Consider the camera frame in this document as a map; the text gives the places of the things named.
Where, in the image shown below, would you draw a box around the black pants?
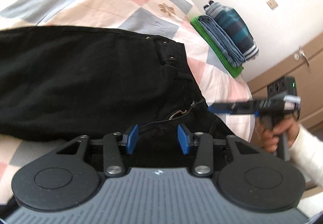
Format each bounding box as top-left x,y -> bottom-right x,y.
0,25 -> 253,174

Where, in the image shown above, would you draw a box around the white sleeve right forearm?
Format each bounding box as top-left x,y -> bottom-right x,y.
289,126 -> 323,187

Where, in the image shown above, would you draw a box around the person's right hand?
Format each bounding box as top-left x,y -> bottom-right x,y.
257,115 -> 300,153

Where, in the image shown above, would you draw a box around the green folded garment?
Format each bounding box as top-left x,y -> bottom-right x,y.
191,17 -> 243,78

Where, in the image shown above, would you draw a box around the wooden door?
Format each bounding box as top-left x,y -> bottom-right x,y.
248,34 -> 323,133

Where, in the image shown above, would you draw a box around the striped blue folded garment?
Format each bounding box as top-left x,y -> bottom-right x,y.
204,0 -> 259,61

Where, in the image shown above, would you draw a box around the checkered pink grey quilt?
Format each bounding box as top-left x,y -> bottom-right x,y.
1,0 -> 251,206

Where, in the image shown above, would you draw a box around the silver door handle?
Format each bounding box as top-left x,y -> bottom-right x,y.
294,46 -> 310,67

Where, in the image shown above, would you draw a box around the wall switch plate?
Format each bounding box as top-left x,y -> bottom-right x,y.
267,0 -> 278,10

